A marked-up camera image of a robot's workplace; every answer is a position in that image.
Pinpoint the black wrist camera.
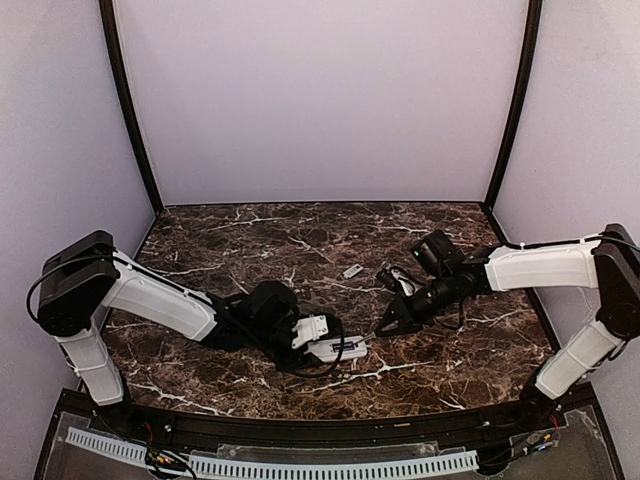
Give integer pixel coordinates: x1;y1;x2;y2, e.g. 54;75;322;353
291;314;342;350
376;266;419;297

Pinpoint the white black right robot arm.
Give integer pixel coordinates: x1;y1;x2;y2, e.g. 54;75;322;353
374;224;639;401

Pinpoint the clear handle test screwdriver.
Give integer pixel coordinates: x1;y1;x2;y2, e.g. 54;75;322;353
354;332;377;345

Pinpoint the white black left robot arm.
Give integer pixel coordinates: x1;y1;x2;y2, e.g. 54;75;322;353
26;230;330;407

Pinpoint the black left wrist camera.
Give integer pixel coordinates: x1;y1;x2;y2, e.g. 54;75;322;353
291;314;342;350

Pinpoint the black enclosure frame post left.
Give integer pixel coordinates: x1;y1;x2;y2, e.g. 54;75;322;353
98;0;164;216

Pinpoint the white slotted cable duct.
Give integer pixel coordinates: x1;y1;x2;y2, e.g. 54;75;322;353
65;427;479;479

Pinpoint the white remote battery cover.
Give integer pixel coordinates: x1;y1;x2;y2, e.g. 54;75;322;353
343;264;363;279

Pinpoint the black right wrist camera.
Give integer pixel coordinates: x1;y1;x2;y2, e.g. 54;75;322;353
376;266;419;297

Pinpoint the black front table rail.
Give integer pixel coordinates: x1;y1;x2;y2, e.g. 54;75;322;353
47;387;601;456

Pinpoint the white air conditioner remote control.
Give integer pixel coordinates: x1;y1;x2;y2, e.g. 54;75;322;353
306;336;368;364

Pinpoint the black enclosure frame post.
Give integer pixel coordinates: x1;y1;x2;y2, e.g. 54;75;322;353
483;0;543;211
98;0;164;216

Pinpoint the black enclosure frame post right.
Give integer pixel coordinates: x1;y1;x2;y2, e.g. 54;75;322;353
483;0;543;211

